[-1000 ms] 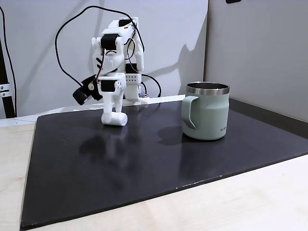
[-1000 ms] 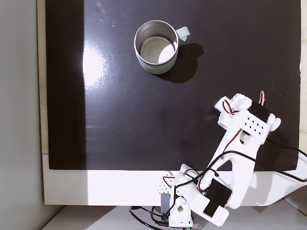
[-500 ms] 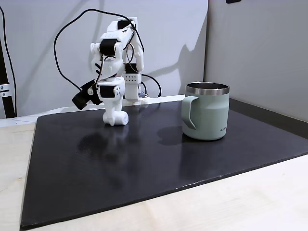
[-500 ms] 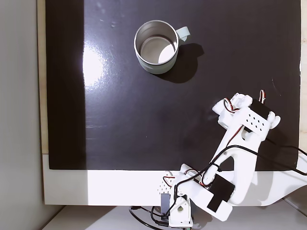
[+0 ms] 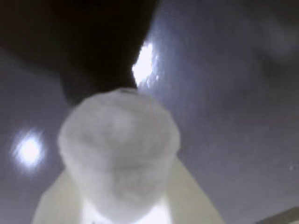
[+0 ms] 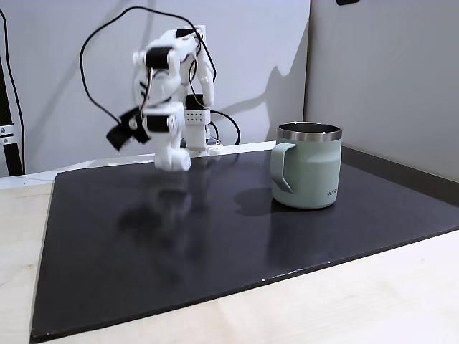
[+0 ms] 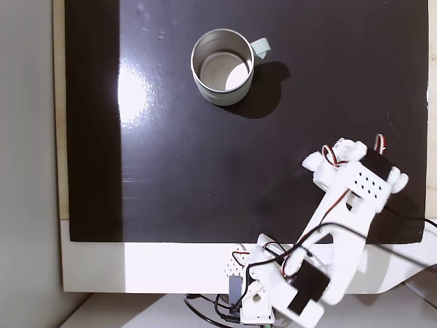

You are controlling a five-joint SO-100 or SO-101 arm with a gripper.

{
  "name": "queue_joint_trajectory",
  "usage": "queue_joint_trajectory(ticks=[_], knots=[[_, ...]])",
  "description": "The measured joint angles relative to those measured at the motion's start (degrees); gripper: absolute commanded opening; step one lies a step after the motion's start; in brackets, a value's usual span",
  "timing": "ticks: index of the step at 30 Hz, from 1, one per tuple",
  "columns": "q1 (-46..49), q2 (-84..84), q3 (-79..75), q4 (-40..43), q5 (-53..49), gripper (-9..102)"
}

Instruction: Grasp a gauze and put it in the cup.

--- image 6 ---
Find black rubber mat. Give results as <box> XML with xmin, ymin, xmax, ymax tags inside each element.
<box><xmin>29</xmin><ymin>145</ymin><xmax>459</xmax><ymax>341</ymax></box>

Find sage green metal-rimmed mug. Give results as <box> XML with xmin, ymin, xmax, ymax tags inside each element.
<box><xmin>269</xmin><ymin>121</ymin><xmax>344</xmax><ymax>210</ymax></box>

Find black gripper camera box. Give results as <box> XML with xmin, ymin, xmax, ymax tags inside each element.
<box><xmin>105</xmin><ymin>106</ymin><xmax>151</xmax><ymax>152</ymax></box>

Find black cable behind arm base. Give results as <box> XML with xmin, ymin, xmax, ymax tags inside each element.
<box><xmin>209</xmin><ymin>110</ymin><xmax>241</xmax><ymax>146</ymax></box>

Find long black looping cable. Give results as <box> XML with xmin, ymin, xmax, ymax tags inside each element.
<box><xmin>79</xmin><ymin>6</ymin><xmax>219</xmax><ymax>125</ymax></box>

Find thin black cable by stand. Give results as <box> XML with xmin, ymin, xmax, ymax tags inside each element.
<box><xmin>0</xmin><ymin>6</ymin><xmax>27</xmax><ymax>176</ymax></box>

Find black stand with white bracket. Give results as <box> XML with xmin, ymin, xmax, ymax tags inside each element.
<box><xmin>0</xmin><ymin>53</ymin><xmax>24</xmax><ymax>177</ymax></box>

